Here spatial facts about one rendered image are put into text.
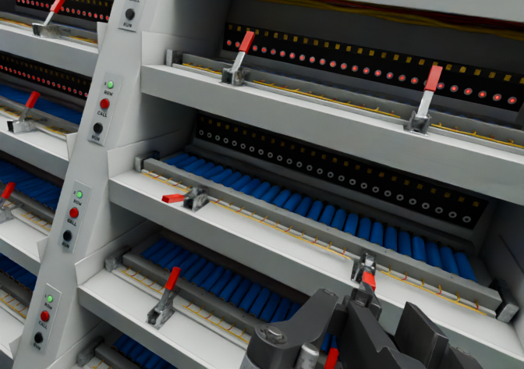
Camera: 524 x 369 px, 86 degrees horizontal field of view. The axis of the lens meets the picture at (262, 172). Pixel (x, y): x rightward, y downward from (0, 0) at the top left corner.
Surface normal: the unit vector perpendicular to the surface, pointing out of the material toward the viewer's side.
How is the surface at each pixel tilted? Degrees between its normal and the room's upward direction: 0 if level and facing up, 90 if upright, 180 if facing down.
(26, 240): 21
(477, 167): 112
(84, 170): 90
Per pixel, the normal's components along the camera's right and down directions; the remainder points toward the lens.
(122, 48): -0.31, -0.04
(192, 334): 0.18, -0.89
